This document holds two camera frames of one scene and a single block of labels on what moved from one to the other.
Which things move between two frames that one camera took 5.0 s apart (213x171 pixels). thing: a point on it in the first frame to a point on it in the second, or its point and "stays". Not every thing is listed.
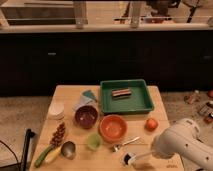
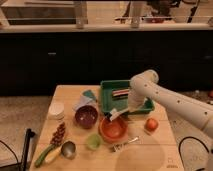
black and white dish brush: x=128 y=158 to x=113 y=113
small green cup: x=94 y=141 stays
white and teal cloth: x=88 y=98 stays
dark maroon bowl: x=86 y=117 stays
